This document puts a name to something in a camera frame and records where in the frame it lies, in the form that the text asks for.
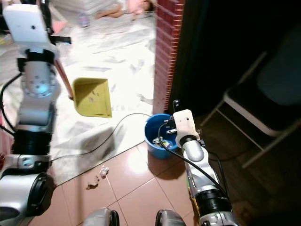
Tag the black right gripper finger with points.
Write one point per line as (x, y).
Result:
(176, 105)

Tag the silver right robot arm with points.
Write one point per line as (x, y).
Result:
(195, 153)

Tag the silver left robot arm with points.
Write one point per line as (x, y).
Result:
(38, 84)

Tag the person lying on floor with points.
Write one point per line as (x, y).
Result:
(113, 10)

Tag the white crumpled wrappers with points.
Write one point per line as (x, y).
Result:
(162, 142)

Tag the blue plastic bucket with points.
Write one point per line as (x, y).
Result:
(153, 129)

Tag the small clear bottle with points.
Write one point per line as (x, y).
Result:
(83, 20)

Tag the white crumpled paper scrap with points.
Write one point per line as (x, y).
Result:
(104, 172)

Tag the grey right robot leg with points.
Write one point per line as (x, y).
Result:
(169, 218)

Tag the grey robot leg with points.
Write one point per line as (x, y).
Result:
(169, 218)
(101, 218)

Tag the brown crumpled paper scrap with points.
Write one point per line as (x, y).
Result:
(92, 183)

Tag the grey left robot leg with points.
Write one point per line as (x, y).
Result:
(101, 218)

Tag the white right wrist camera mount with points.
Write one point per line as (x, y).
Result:
(186, 122)

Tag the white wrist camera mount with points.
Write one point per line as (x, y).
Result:
(28, 23)
(186, 122)

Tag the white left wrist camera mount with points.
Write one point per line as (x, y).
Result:
(28, 23)

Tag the dark chair with light frame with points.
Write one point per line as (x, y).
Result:
(249, 106)

